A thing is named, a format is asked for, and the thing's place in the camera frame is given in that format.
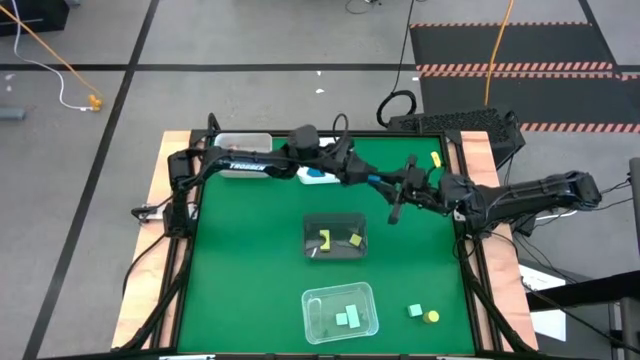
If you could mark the dark smoke plastic bin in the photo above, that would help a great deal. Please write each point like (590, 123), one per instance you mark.
(340, 225)

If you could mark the green table mat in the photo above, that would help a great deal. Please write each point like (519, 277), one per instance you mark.
(240, 260)

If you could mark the yellow cylinder block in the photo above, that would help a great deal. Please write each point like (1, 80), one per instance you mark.
(431, 316)

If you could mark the white sheet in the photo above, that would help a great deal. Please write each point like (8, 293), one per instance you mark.
(547, 320)

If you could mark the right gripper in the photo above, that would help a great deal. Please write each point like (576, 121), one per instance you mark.
(425, 190)

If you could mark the mint green cube block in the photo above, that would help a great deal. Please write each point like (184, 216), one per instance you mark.
(341, 318)
(415, 310)

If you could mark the black beam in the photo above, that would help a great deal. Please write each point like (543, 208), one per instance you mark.
(590, 290)

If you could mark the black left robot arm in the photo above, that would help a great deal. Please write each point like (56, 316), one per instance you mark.
(245, 166)

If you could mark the grey pole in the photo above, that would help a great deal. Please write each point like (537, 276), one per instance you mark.
(635, 200)

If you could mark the grey floor object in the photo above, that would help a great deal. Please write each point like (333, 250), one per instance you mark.
(10, 113)

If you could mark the frosted clear plastic bin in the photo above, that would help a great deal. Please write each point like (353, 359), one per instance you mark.
(250, 140)

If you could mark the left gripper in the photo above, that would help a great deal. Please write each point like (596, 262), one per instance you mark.
(351, 167)

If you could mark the yellow square block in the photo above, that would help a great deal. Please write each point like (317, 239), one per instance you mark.
(355, 240)

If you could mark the black hazard-striped floor mat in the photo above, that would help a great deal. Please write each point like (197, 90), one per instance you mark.
(550, 100)
(540, 45)

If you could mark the black table frame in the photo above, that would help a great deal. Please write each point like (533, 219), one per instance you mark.
(385, 133)

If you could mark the small blue triangular block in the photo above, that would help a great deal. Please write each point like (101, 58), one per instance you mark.
(373, 178)

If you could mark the black floor box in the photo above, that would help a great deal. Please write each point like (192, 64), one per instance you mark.
(30, 17)

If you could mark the yellow oblong block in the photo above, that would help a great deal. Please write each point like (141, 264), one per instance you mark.
(436, 159)

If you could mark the white plastic bin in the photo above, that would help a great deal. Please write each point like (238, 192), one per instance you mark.
(330, 177)

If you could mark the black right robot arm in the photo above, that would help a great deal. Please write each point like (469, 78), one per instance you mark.
(540, 192)

